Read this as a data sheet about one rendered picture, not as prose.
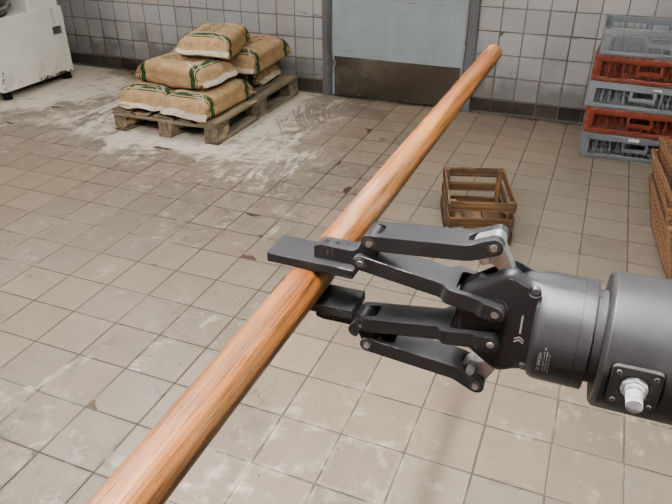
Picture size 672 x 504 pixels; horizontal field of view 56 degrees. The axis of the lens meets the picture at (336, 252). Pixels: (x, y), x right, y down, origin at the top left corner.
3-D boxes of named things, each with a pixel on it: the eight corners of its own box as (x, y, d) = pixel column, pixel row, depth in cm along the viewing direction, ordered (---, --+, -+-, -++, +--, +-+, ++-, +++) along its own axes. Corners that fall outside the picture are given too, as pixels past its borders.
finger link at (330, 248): (377, 271, 46) (379, 234, 44) (313, 257, 48) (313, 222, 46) (384, 260, 47) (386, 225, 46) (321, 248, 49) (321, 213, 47)
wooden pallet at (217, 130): (218, 145, 401) (216, 123, 394) (115, 129, 427) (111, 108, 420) (298, 93, 497) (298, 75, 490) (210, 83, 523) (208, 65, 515)
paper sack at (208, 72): (240, 82, 423) (238, 56, 415) (204, 96, 395) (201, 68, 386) (169, 72, 450) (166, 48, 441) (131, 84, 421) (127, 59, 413)
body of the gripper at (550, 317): (604, 314, 38) (450, 283, 41) (578, 419, 42) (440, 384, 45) (608, 254, 44) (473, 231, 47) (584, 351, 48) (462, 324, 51)
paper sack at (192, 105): (206, 128, 393) (202, 102, 385) (158, 120, 407) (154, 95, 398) (257, 97, 441) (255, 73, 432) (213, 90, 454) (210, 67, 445)
